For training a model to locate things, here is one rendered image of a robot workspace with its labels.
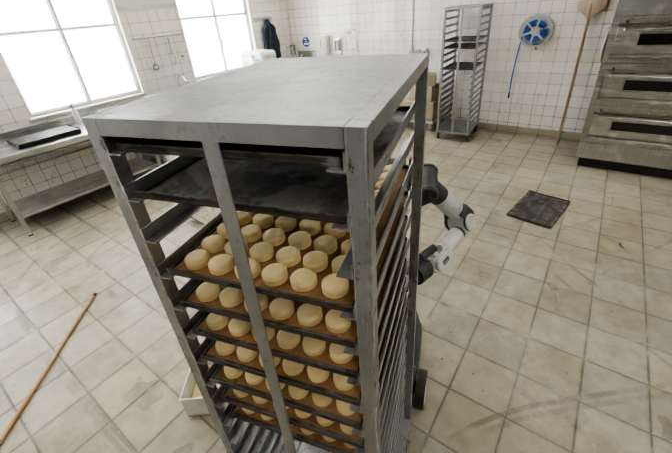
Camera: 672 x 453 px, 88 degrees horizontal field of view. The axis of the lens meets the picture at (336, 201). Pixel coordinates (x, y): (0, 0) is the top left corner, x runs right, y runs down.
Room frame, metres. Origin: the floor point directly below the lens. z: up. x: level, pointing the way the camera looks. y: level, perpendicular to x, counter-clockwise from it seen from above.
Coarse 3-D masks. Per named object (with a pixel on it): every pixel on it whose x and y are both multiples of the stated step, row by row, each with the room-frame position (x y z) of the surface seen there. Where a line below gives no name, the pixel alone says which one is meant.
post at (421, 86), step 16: (416, 96) 0.98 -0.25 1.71; (416, 112) 0.98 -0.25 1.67; (416, 128) 0.98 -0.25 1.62; (416, 144) 0.97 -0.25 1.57; (416, 160) 0.97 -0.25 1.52; (416, 176) 0.97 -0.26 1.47; (416, 192) 0.97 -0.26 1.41; (416, 208) 0.97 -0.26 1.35; (416, 224) 0.97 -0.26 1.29; (416, 240) 0.97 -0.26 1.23; (416, 256) 0.97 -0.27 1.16; (416, 272) 0.97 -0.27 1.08; (416, 288) 0.97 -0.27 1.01; (416, 304) 0.99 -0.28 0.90
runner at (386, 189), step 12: (408, 144) 0.89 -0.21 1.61; (396, 156) 0.88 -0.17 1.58; (396, 168) 0.74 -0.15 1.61; (384, 180) 0.74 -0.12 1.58; (396, 180) 0.74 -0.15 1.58; (384, 192) 0.63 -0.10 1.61; (384, 204) 0.62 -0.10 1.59; (348, 252) 0.48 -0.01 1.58; (348, 264) 0.45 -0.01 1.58; (336, 276) 0.42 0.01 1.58; (348, 276) 0.42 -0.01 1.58
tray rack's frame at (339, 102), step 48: (192, 96) 0.68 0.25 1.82; (240, 96) 0.64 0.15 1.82; (288, 96) 0.61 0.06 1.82; (336, 96) 0.58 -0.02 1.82; (384, 96) 0.55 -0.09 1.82; (96, 144) 0.58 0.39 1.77; (288, 144) 0.44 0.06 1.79; (336, 144) 0.42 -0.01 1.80; (144, 240) 0.57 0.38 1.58; (240, 240) 0.49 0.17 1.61; (288, 432) 0.49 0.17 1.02
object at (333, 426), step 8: (232, 392) 0.60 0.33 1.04; (240, 392) 0.58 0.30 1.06; (248, 400) 0.57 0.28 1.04; (256, 400) 0.56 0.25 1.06; (264, 400) 0.56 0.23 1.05; (272, 408) 0.54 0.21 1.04; (288, 408) 0.54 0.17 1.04; (296, 416) 0.52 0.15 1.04; (304, 416) 0.51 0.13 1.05; (312, 416) 0.51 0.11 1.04; (320, 424) 0.49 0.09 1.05; (328, 424) 0.49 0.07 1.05; (336, 424) 0.49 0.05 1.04; (336, 432) 0.47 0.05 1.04; (344, 432) 0.47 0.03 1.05; (360, 440) 0.45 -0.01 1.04
